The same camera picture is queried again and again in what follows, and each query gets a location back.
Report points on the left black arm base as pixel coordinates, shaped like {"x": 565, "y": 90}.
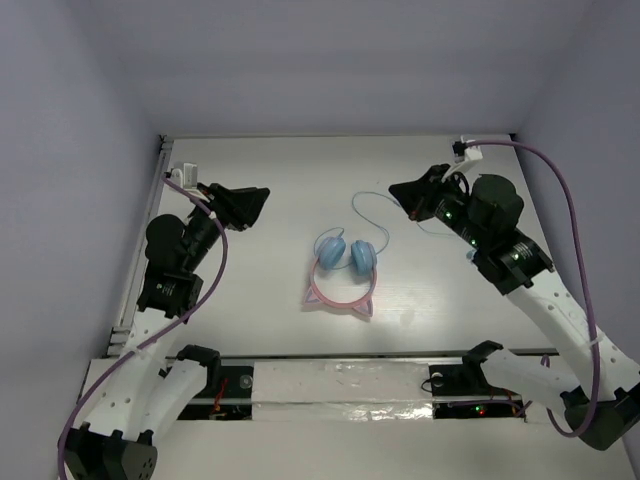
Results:
{"x": 228, "y": 389}

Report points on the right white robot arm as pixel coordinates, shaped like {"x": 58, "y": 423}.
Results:
{"x": 599, "y": 398}

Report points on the pink blue cat-ear headphones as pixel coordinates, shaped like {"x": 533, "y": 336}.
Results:
{"x": 342, "y": 278}

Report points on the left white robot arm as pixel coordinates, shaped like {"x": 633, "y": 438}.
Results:
{"x": 114, "y": 427}

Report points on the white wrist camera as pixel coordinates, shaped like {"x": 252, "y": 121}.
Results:
{"x": 466, "y": 156}
{"x": 184, "y": 175}

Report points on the aluminium rail left edge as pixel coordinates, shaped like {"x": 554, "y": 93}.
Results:
{"x": 119, "y": 332}

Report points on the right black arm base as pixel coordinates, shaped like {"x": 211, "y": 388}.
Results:
{"x": 461, "y": 392}

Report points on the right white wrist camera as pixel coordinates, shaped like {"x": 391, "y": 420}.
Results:
{"x": 466, "y": 156}

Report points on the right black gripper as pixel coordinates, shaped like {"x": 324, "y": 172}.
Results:
{"x": 417, "y": 196}

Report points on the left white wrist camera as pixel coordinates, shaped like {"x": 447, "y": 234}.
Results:
{"x": 184, "y": 175}

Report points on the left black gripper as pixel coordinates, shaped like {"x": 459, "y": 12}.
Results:
{"x": 222, "y": 206}

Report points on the white foam front panel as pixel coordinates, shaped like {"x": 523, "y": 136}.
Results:
{"x": 340, "y": 390}

